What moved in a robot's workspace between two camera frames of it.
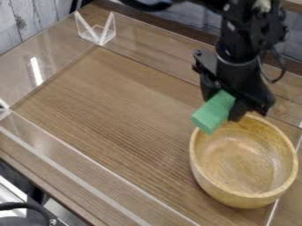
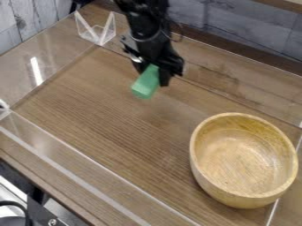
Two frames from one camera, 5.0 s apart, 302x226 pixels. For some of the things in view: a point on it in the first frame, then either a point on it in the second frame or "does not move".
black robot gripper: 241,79 -> 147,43
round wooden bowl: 245,162 does not move
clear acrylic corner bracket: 99,34 does not move
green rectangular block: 214,112 -> 146,84
